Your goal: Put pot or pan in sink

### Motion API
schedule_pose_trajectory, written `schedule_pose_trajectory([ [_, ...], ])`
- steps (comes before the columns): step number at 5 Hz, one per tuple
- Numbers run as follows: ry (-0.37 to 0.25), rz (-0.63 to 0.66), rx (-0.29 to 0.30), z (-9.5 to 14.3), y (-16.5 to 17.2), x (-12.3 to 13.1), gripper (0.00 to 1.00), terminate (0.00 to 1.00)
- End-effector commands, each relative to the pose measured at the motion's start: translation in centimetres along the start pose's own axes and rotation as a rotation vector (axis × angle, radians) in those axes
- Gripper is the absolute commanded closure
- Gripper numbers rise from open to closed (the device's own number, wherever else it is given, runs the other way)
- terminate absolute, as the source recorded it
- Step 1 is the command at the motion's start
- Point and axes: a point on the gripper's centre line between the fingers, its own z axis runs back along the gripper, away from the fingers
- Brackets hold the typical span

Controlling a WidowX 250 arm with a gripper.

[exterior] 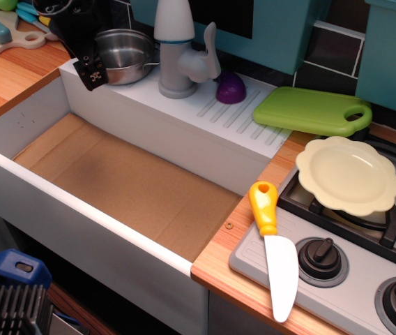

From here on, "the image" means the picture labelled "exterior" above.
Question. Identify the purple toy eggplant half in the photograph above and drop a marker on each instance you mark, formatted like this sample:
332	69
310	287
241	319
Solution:
231	88

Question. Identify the yellow handled toy knife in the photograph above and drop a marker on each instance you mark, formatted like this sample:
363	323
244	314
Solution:
281	253

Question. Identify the black ribbed heat sink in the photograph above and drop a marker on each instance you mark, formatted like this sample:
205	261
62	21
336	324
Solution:
25	309

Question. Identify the black burner grate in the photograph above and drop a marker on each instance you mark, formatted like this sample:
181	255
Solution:
377	235

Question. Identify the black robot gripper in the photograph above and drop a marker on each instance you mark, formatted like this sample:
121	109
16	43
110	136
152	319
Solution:
77	23

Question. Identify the white toy sink basin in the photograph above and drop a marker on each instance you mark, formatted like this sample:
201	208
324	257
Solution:
219	143

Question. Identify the green toy vegetable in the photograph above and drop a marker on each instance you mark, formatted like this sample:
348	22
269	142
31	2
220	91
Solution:
8	5

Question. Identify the grey toy faucet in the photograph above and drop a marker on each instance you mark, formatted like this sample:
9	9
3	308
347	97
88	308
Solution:
181	67

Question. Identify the blue toy utensil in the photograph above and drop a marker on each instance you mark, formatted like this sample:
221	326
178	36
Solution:
28	13

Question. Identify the stainless steel pot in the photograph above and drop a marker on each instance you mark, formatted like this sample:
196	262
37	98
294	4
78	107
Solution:
128	55

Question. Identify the teal cabinet right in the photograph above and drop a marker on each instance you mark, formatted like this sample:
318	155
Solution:
377	73

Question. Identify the green plastic cutting board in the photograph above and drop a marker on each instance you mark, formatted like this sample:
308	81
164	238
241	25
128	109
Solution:
316	112

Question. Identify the brown cardboard sheet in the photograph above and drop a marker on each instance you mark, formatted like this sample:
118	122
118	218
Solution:
175	208

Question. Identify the blue clamp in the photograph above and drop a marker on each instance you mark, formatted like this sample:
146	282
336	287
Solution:
18	268

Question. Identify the cream scalloped plate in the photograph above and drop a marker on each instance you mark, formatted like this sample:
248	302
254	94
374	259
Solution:
347	175

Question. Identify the yellow toy corn spoon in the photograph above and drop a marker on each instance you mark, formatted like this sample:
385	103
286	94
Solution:
46	22

